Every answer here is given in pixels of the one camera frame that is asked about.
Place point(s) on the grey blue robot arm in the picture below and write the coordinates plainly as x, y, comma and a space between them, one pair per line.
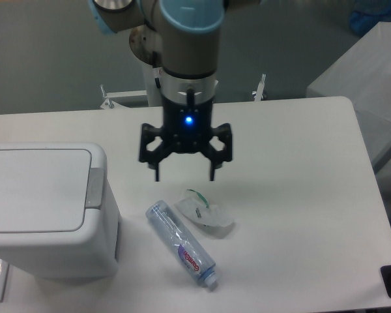
183, 40

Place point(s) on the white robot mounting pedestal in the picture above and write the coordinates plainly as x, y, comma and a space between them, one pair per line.
139, 39

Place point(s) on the blue object in corner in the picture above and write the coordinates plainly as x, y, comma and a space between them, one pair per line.
365, 15

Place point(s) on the white plastic trash can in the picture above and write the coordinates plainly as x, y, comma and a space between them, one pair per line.
58, 216

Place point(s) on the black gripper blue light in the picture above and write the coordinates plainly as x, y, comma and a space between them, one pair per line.
187, 113

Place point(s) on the clear plastic water bottle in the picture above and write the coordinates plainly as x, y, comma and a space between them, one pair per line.
178, 238

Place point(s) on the white covered side table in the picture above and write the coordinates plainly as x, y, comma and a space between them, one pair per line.
363, 75

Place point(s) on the crumpled clear plastic bag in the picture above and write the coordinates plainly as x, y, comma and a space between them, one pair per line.
200, 209

